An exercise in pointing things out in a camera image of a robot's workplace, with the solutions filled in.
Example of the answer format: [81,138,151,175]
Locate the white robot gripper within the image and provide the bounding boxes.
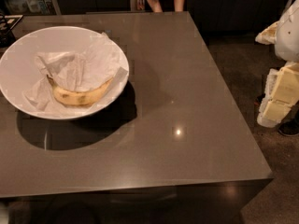
[255,0,299,128]

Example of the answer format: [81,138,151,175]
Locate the yellow ripe banana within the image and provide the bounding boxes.
[47,77,113,106]

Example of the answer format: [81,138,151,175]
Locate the white ceramic bowl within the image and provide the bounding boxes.
[0,25,130,121]

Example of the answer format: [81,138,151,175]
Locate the black shoe lower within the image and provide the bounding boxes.
[278,111,299,137]

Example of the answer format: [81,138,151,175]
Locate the crumpled white paper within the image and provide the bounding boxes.
[24,33,129,119]

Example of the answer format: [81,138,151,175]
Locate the plastic bottles on shelf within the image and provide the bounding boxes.
[0,0,60,15]

